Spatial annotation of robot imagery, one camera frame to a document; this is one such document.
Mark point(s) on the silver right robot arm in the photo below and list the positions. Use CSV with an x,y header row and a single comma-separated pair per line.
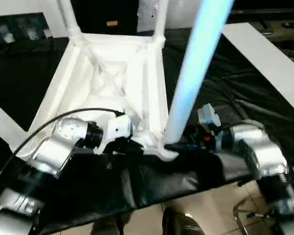
x,y
264,156

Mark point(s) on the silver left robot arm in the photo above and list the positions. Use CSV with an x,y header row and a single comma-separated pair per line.
x,y
54,152

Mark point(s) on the white plastic table top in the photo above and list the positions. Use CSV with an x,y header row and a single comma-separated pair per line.
x,y
112,73

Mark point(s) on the black right robot foot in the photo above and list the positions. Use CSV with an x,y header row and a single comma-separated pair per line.
x,y
182,223

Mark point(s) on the black robot foot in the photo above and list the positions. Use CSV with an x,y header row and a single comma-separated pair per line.
x,y
107,228
182,223

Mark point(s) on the black left robot foot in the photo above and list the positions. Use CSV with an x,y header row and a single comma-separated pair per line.
x,y
107,228

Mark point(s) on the silver metal stand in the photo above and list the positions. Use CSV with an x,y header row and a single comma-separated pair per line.
x,y
250,220

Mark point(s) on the white flat board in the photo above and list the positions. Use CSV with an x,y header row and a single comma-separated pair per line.
x,y
264,58

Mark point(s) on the black box with yellow label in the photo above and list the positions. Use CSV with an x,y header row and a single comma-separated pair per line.
x,y
108,17

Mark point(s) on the white cabinet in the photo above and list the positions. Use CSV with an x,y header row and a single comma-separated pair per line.
x,y
19,17

